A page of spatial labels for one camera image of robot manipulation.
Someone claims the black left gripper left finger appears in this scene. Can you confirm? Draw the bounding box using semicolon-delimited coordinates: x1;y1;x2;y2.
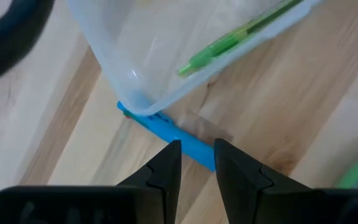
116;139;183;224

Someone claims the blue marker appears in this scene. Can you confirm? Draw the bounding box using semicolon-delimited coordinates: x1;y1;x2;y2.
116;101;216;172

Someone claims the black left wrist camera cable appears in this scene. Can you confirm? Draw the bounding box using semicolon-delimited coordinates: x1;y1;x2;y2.
0;0;56;90

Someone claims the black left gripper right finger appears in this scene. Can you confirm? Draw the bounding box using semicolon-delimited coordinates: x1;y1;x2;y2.
214;138;312;224

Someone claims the green pen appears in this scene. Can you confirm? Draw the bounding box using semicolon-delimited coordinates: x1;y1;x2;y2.
177;0;305;77

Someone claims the clear plastic pencil case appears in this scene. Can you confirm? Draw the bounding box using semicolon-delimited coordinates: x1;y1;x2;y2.
66;0;323;118

